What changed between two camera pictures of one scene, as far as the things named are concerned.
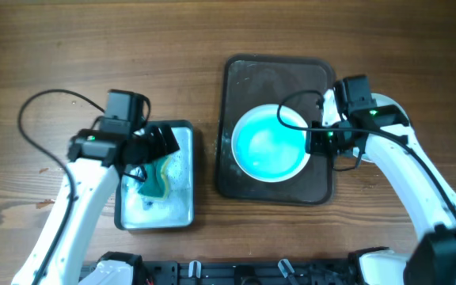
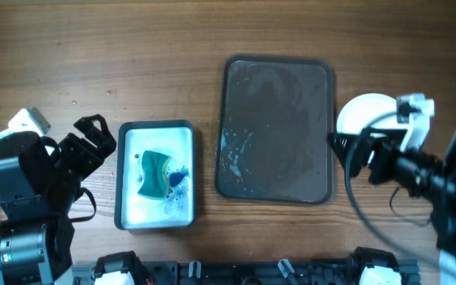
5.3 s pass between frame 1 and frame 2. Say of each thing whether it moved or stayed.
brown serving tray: stayed
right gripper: moved
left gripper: moved
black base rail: stayed
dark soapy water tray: stayed
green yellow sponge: stayed
